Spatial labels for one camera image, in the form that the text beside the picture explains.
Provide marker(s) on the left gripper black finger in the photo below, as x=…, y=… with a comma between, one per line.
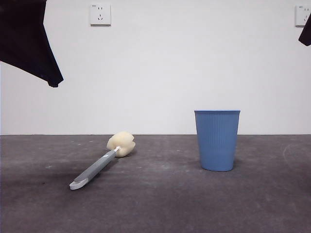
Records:
x=24, y=38

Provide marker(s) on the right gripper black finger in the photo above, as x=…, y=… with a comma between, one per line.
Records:
x=306, y=36

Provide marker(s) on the blue ribbed plastic cup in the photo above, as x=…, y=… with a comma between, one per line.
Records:
x=217, y=140

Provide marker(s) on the white wall socket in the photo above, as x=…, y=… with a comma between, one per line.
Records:
x=100, y=14
x=302, y=14

